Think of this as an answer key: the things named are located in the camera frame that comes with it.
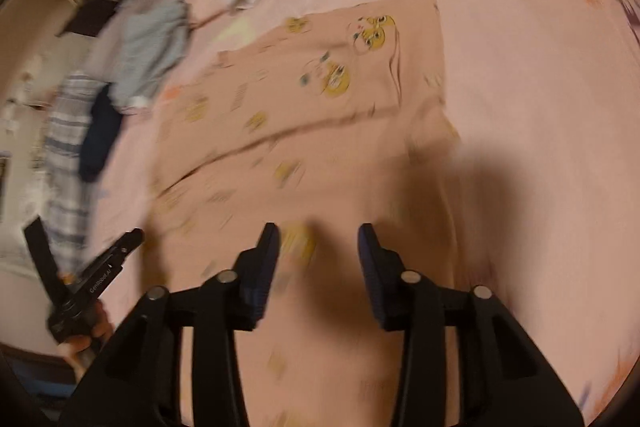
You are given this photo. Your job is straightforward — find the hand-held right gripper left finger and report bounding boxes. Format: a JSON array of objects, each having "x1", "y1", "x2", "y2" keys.
[{"x1": 59, "y1": 222, "x2": 281, "y2": 427}]

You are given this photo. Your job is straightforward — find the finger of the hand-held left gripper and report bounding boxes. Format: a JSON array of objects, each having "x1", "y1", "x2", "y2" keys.
[
  {"x1": 101, "y1": 228, "x2": 146, "y2": 269},
  {"x1": 22, "y1": 217, "x2": 69, "y2": 308}
]

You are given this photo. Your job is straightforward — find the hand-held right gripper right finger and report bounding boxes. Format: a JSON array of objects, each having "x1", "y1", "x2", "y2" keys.
[{"x1": 357, "y1": 222, "x2": 586, "y2": 427}]

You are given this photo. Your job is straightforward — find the pink duck-print pants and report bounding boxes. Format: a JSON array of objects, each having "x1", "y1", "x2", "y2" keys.
[{"x1": 142, "y1": 0, "x2": 468, "y2": 427}]

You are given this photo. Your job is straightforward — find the person's left hand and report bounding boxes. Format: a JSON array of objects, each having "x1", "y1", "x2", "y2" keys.
[{"x1": 56, "y1": 301, "x2": 115, "y2": 372}]

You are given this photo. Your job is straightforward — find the navy garment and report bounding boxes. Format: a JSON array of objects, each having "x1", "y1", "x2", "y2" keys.
[{"x1": 79, "y1": 84, "x2": 125, "y2": 182}]

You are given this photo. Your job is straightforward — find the grey plaid bedding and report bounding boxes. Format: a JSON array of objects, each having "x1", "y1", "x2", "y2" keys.
[{"x1": 40, "y1": 74, "x2": 108, "y2": 258}]

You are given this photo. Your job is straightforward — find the grey garment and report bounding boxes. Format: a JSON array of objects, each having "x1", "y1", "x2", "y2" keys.
[{"x1": 111, "y1": 0, "x2": 193, "y2": 108}]

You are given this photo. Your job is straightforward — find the dark brown cloth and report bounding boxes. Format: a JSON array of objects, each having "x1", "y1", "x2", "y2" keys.
[{"x1": 62, "y1": 0, "x2": 121, "y2": 38}]

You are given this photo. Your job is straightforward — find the pink animal-print bedsheet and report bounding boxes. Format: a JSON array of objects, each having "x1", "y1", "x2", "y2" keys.
[{"x1": 90, "y1": 0, "x2": 640, "y2": 427}]

